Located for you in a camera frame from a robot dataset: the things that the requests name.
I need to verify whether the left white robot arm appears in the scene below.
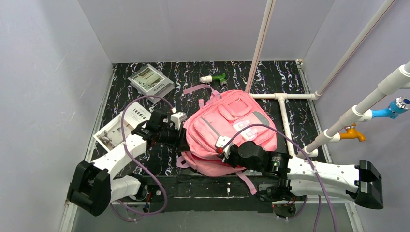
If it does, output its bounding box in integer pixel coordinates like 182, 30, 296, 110
67, 110, 188, 216

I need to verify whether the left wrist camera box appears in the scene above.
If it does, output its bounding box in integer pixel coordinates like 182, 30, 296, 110
170, 112, 188, 130

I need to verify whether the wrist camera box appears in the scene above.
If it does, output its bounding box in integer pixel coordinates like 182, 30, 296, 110
215, 136, 232, 155
170, 112, 188, 130

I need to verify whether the aluminium rail frame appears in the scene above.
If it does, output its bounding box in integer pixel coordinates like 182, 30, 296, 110
60, 196, 363, 232

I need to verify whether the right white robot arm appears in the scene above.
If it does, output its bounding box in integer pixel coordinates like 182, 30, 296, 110
216, 139, 384, 209

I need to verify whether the grey furniture catalogue book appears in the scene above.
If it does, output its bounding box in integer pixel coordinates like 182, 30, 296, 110
128, 64, 175, 98

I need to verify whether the white furniture catalogue book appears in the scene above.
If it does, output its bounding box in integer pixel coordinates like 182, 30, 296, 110
93, 102, 151, 152

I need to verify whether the white PVC pipe frame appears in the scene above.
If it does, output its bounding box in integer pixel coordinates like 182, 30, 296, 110
256, 0, 410, 154

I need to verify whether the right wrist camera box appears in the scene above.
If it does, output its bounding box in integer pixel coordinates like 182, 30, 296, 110
215, 136, 232, 155

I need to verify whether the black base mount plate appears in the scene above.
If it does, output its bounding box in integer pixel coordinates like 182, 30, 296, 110
117, 174, 308, 214

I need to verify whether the blue tap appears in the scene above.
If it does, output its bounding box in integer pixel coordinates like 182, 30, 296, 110
371, 96, 410, 118

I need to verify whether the pink student backpack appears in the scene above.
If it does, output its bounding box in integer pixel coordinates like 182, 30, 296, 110
176, 89, 277, 195

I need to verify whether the orange tap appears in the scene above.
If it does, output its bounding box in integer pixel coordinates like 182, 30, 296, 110
339, 123, 366, 142

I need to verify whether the green and white faucet toy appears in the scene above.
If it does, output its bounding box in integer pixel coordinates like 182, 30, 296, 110
199, 73, 227, 87

